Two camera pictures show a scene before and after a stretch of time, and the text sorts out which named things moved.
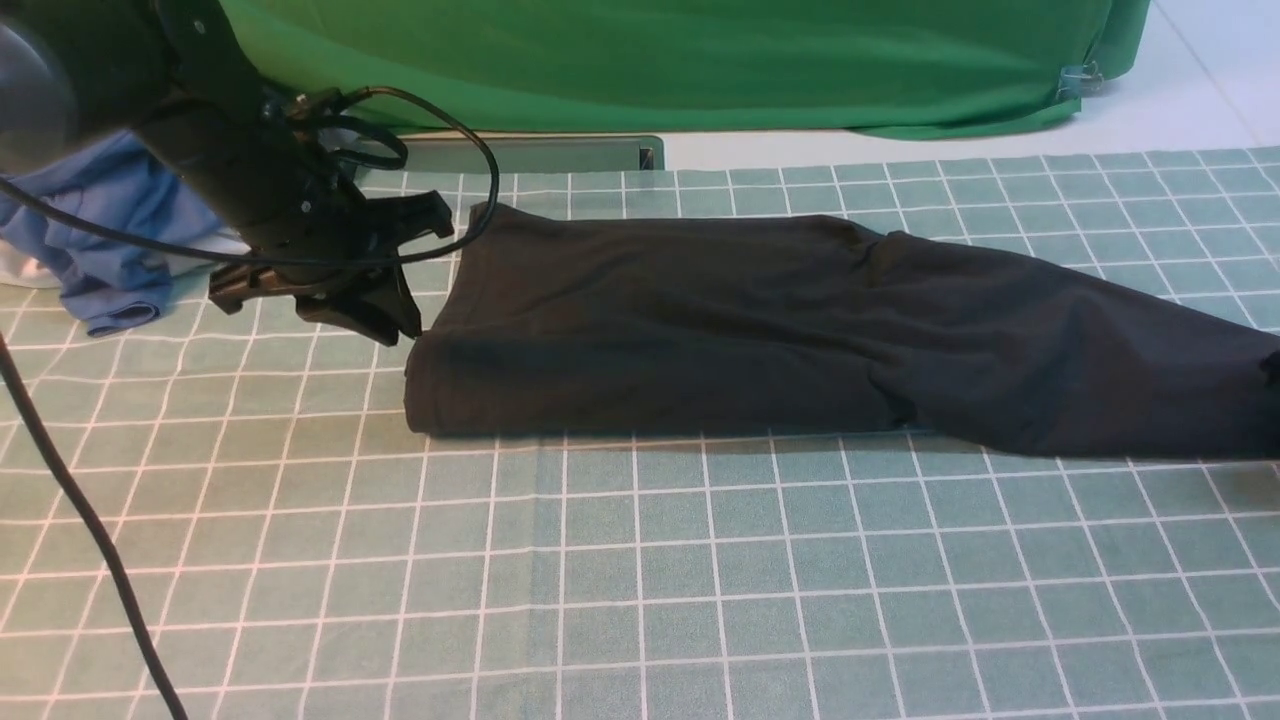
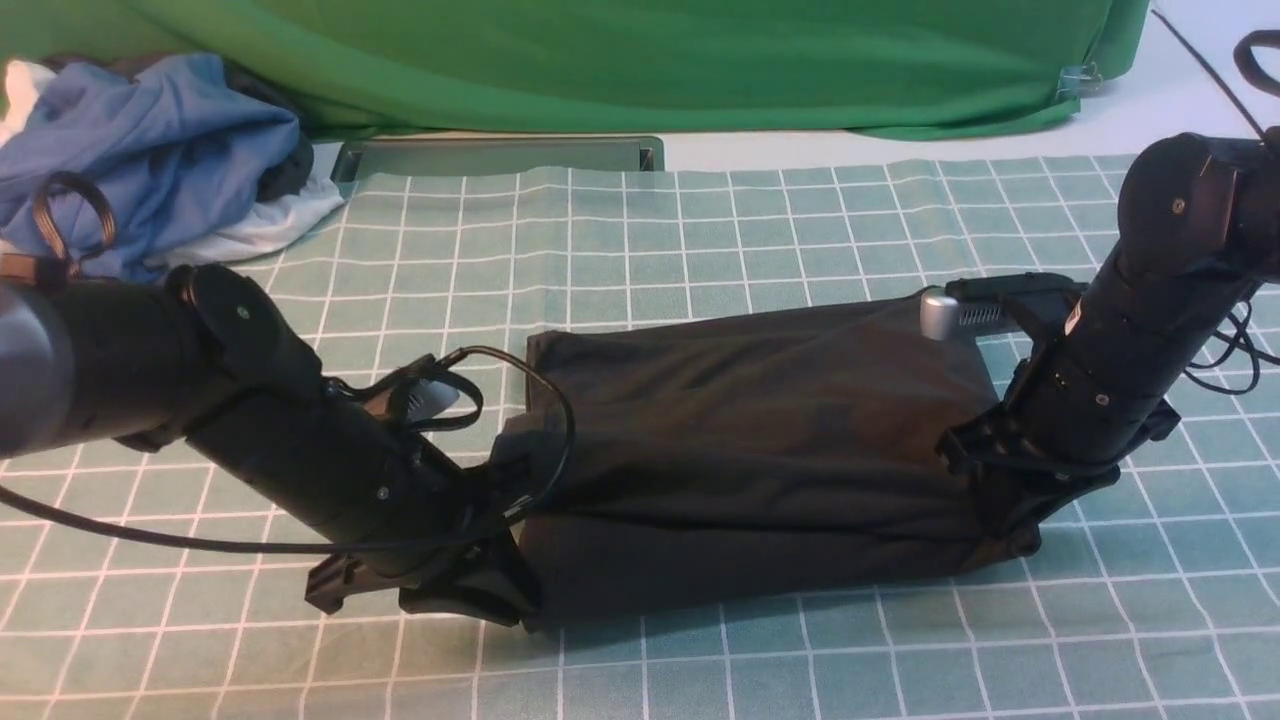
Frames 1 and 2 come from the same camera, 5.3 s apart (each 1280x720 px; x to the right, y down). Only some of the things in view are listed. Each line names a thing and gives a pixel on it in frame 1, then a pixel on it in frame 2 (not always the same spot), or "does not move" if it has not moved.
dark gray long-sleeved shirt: [658, 322] -> [680, 461]
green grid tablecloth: [243, 476] does not move
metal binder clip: [1076, 81] does not move
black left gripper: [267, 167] -> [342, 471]
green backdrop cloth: [704, 65] does not move
